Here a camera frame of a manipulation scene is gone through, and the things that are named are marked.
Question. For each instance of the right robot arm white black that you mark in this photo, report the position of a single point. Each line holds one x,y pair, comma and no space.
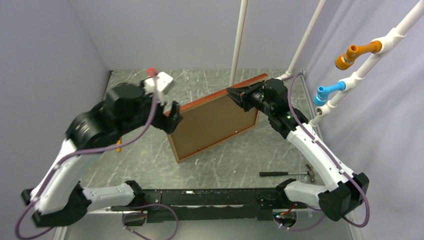
343,190

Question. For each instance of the black handle hammer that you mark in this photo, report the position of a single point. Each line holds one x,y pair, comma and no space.
310,173

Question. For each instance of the red wooden picture frame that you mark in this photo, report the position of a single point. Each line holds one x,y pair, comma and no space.
212,124

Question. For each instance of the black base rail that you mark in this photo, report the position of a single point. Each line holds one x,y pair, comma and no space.
216,204

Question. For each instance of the blue pipe fitting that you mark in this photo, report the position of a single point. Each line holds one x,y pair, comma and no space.
323,92

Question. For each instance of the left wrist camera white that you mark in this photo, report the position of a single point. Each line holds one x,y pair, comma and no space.
159,81

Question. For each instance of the orange pipe fitting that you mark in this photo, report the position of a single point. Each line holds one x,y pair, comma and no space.
347,59

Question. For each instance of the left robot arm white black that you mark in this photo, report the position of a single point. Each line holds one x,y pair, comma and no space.
59,200

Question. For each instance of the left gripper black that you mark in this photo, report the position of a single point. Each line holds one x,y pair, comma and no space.
169,125

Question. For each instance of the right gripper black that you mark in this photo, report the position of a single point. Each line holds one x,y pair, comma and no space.
242,96

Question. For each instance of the white PVC pipe stand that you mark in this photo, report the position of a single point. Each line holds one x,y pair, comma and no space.
273,30

